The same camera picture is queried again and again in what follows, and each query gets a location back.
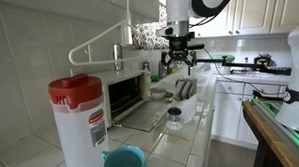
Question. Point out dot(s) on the white microwave oven body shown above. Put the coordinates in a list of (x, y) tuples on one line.
[(122, 76)]

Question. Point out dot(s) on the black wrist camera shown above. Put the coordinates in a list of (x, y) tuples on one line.
[(196, 47)]

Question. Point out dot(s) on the white crumpled cloth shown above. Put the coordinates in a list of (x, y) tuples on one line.
[(188, 107)]

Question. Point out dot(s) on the small silver topped bottle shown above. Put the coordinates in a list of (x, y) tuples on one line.
[(146, 67)]

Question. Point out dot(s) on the dark metal kettle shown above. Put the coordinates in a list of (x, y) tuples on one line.
[(162, 73)]

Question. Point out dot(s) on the tall metal can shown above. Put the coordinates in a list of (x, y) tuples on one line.
[(117, 56)]

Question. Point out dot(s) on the white ceramic bowl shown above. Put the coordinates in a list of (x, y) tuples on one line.
[(157, 93)]

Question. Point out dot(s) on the teal plastic cup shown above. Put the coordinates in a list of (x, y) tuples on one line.
[(122, 161)]

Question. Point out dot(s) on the wooden table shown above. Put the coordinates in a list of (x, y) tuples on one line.
[(264, 136)]

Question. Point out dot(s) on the white panelled upper cabinets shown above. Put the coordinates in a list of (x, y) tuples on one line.
[(253, 10)]

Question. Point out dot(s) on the white tube rack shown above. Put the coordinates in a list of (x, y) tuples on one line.
[(105, 62)]

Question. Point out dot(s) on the translucent pitcher with red lid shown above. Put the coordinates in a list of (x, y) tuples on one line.
[(78, 136)]

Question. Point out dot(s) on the black table clamp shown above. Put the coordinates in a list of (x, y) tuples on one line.
[(266, 96)]

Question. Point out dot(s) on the floral curtain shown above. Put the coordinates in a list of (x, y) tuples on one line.
[(148, 37)]

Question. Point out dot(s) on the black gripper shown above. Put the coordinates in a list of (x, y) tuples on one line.
[(179, 52)]

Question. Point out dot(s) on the grey striped cloth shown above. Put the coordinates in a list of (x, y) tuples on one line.
[(184, 89)]

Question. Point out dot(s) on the small black device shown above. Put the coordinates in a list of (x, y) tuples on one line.
[(262, 62)]

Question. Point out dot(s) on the white pot with green lid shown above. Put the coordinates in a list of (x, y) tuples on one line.
[(223, 59)]

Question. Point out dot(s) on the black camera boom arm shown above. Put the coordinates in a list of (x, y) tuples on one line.
[(208, 60)]

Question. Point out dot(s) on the aluminium frame rail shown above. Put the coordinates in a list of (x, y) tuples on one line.
[(274, 119)]

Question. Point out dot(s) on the white lower cabinet drawers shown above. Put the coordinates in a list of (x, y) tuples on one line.
[(227, 117)]

